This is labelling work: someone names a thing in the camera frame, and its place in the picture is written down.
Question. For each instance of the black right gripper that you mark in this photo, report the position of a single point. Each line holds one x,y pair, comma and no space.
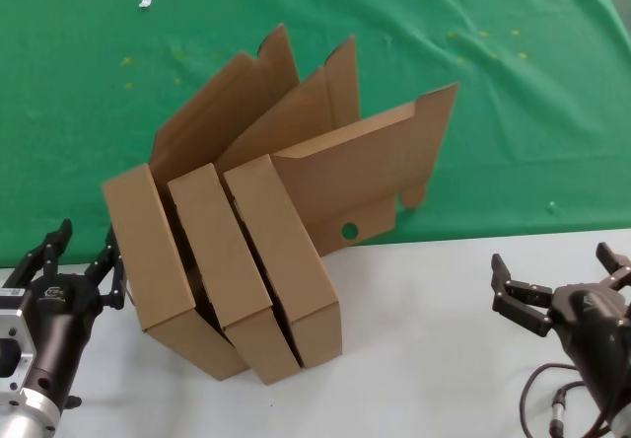
591,329

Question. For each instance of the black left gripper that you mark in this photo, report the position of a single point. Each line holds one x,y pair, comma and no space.
61,319

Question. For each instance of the brown cardboard box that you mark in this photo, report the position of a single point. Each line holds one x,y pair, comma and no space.
217,245
143,240
276,240

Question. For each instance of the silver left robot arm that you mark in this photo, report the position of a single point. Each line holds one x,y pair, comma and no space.
24,418

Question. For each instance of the green tablecloth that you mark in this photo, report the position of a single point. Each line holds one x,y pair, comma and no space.
493,137

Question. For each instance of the silver wrist camera block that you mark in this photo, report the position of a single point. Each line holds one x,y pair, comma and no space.
15,339

